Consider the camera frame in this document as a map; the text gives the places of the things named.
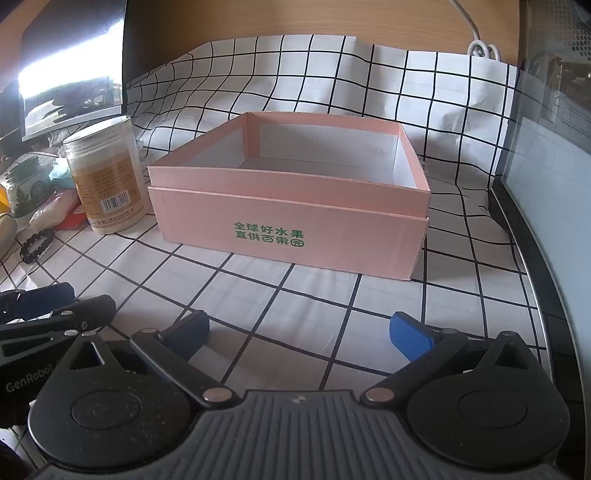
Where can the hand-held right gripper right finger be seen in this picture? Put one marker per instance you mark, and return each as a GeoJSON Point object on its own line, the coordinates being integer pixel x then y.
{"type": "Point", "coordinates": [410, 336]}

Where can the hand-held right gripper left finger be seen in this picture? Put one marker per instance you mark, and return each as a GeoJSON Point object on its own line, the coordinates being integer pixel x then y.
{"type": "Point", "coordinates": [190, 333]}

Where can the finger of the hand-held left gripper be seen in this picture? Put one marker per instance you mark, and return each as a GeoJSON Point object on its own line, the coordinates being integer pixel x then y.
{"type": "Point", "coordinates": [90, 311]}
{"type": "Point", "coordinates": [42, 297]}

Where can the pink cardboard box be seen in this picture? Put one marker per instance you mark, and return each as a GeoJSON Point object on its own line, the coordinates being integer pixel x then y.
{"type": "Point", "coordinates": [295, 221]}

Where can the pale rounded object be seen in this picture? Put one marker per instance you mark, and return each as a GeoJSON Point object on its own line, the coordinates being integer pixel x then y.
{"type": "Point", "coordinates": [5, 235]}

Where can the red packet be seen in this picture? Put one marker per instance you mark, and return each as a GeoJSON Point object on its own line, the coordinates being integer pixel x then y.
{"type": "Point", "coordinates": [76, 220]}

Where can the white plastic packet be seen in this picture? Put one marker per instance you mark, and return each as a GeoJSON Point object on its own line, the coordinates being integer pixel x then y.
{"type": "Point", "coordinates": [55, 205]}

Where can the plastic jar with brown label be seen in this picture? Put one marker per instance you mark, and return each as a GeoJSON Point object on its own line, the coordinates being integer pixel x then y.
{"type": "Point", "coordinates": [108, 184]}

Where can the light blue plastic packet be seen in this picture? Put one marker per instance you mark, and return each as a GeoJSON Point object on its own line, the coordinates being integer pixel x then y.
{"type": "Point", "coordinates": [60, 170]}

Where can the black framed glass panel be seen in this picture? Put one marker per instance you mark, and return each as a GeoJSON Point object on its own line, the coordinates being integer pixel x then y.
{"type": "Point", "coordinates": [554, 161]}

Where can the black curved monitor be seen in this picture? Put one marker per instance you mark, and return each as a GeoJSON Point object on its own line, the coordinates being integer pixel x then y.
{"type": "Point", "coordinates": [69, 50]}

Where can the white black grid tablecloth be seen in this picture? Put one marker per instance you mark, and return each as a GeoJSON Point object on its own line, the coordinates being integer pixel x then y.
{"type": "Point", "coordinates": [323, 69]}

